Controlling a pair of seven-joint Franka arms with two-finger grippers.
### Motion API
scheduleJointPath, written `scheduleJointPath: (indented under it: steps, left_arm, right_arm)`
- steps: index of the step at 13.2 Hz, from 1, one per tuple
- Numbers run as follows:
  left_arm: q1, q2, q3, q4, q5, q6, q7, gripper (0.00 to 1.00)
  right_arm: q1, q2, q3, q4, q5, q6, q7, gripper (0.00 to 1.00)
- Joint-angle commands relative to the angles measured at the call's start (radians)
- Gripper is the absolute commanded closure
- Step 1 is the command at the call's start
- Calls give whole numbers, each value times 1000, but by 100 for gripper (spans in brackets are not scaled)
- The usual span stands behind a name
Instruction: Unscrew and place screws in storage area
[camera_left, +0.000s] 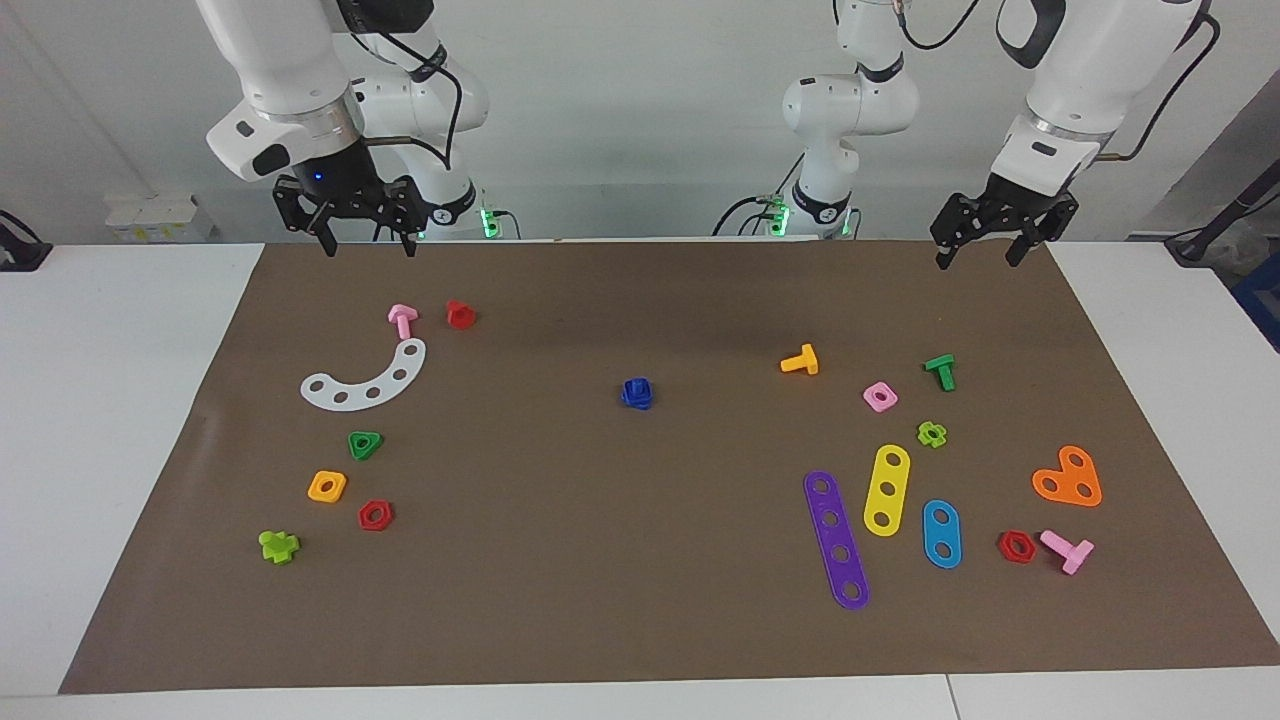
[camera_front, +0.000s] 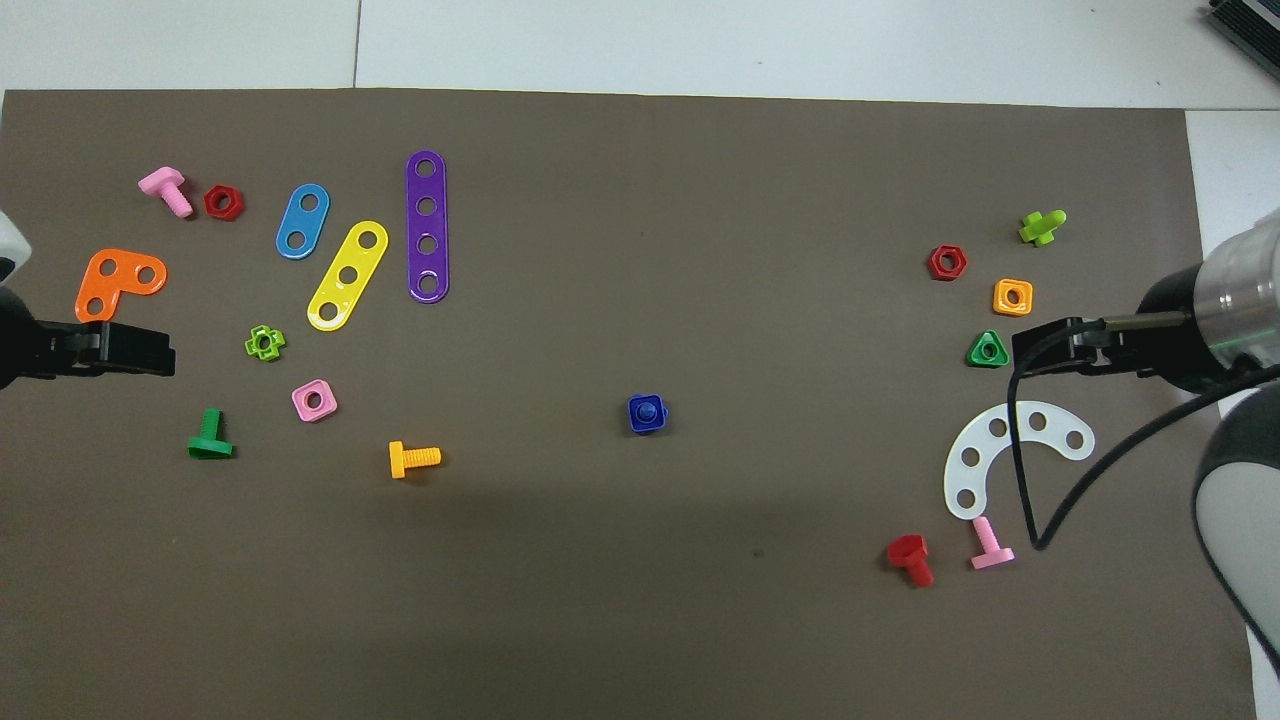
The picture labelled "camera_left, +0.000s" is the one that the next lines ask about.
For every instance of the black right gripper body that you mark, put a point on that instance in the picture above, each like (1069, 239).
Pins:
(335, 190)

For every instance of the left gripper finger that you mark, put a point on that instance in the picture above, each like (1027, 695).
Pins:
(1020, 250)
(944, 257)

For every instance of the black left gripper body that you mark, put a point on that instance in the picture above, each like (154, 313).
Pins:
(1005, 205)

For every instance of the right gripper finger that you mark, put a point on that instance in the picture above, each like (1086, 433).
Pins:
(409, 240)
(327, 240)

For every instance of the blue square nut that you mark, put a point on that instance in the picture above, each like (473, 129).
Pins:
(636, 402)

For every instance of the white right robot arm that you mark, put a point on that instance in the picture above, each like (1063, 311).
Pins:
(290, 60)

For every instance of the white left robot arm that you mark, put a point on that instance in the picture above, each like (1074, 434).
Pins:
(1080, 70)

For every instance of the small pink plastic screw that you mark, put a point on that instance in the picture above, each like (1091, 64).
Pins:
(402, 320)

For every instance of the red plastic screw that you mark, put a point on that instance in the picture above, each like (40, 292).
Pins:
(460, 314)

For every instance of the green plastic screw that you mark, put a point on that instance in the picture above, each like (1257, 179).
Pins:
(942, 370)

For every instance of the white curved five-hole plate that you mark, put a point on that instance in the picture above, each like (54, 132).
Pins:
(405, 362)

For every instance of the pink square nut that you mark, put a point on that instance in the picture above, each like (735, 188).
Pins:
(868, 393)

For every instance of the lime green flower nut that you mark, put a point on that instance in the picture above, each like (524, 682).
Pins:
(924, 432)

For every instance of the orange plastic screw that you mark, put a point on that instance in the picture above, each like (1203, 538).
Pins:
(800, 362)

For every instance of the white box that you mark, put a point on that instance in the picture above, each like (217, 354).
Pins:
(150, 215)

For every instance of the green triangle nut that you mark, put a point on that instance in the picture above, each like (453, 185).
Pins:
(376, 441)

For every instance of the black stand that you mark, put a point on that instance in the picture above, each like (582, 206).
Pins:
(1230, 215)

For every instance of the yellow three-hole plate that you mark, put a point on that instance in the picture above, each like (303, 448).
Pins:
(888, 476)

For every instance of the orange heart-shaped plate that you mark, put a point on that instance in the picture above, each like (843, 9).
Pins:
(1068, 480)

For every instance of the blue crate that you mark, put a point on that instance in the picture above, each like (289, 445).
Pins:
(1262, 300)

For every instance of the orange square nut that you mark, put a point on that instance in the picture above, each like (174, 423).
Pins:
(315, 492)

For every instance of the blue two-hole plate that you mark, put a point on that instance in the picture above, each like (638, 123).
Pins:
(941, 534)

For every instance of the red hexagon nut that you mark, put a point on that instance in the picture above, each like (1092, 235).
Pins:
(1030, 550)
(387, 518)

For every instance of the purple four-hole plate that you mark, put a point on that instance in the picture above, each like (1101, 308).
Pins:
(835, 535)

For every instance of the large pink plastic screw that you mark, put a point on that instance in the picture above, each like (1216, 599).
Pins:
(1068, 548)

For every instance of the black clamp device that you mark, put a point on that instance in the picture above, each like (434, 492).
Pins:
(20, 255)

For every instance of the lime green cross-head screw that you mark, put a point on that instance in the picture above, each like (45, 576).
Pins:
(277, 546)

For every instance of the brown table mat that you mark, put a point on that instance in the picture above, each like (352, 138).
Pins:
(640, 560)

